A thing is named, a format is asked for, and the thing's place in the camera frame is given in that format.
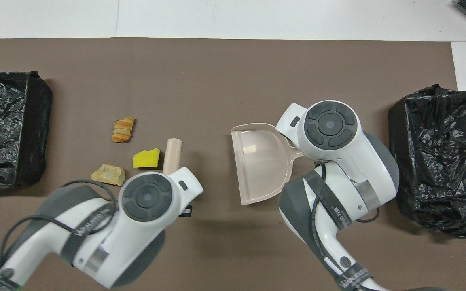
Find beige hand brush black bristles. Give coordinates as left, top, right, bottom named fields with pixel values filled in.
left=163, top=138, right=183, bottom=175

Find notched yellow sponge piece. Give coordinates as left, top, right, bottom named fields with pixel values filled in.
left=132, top=148, right=161, bottom=169

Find pale bread chunk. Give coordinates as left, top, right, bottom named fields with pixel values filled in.
left=90, top=164, right=127, bottom=186

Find beige plastic dustpan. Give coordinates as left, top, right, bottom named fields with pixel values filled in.
left=231, top=123, right=304, bottom=205

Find elongated striped croissant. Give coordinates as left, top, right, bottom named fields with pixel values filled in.
left=111, top=117, right=136, bottom=143

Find black bag lined bin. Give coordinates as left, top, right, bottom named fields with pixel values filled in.
left=388, top=84, right=466, bottom=239
left=0, top=71, right=53, bottom=189

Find large brown paper mat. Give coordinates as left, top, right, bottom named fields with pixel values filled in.
left=0, top=38, right=466, bottom=291

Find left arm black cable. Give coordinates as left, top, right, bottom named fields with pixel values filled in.
left=0, top=180, right=117, bottom=283

